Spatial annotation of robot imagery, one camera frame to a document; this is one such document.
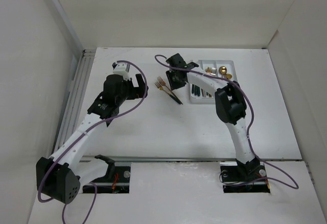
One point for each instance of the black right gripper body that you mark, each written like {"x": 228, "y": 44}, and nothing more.
{"x": 174, "y": 82}

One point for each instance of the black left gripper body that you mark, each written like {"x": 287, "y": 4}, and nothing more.
{"x": 134, "y": 93}

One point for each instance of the silver fork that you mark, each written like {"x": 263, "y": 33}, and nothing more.
{"x": 214, "y": 71}

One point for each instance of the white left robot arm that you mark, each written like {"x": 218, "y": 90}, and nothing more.
{"x": 61, "y": 176}

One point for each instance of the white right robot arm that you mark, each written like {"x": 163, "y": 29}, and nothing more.
{"x": 229, "y": 103}

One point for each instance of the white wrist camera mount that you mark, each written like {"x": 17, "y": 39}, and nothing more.
{"x": 122, "y": 69}

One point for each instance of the aluminium rail frame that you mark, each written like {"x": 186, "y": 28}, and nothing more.
{"x": 160, "y": 129}

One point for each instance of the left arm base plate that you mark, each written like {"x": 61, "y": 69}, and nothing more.
{"x": 116, "y": 180}

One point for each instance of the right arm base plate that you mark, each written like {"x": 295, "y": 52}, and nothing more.
{"x": 234, "y": 182}

